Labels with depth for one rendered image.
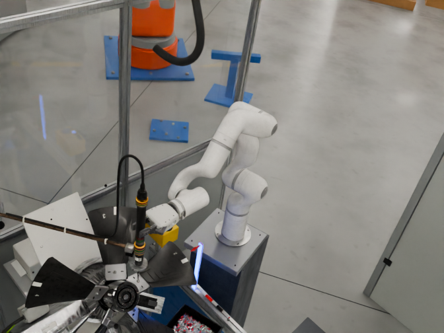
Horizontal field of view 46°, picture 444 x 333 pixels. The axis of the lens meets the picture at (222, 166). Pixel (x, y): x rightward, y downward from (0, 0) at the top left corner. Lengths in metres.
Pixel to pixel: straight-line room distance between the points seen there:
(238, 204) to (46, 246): 0.89
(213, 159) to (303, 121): 3.49
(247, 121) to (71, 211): 0.84
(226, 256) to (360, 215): 2.14
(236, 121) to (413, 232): 1.76
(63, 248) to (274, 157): 2.94
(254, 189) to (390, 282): 1.66
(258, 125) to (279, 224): 2.18
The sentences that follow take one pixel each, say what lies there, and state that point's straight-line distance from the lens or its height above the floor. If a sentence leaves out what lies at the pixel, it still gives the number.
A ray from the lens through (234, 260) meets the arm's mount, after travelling 2.61.
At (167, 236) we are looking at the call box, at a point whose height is 1.05.
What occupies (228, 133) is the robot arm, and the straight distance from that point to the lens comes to 2.02.
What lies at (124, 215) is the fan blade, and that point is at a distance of 2.14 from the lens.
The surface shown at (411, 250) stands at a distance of 3.55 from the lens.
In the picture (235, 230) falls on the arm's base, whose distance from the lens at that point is 2.62.
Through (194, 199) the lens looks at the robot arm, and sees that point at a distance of 2.04.
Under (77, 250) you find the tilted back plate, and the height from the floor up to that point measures 1.19.
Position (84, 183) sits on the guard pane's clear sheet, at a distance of 2.74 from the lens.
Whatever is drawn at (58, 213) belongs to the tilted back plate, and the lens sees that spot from 2.28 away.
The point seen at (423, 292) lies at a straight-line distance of 3.68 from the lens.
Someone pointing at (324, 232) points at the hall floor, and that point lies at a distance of 4.28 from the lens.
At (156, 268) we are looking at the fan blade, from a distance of 2.25.
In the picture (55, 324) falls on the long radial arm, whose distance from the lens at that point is 2.20.
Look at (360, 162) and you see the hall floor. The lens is 5.13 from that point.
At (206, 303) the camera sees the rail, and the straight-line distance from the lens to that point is 2.57.
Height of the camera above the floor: 2.94
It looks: 39 degrees down
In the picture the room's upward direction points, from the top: 10 degrees clockwise
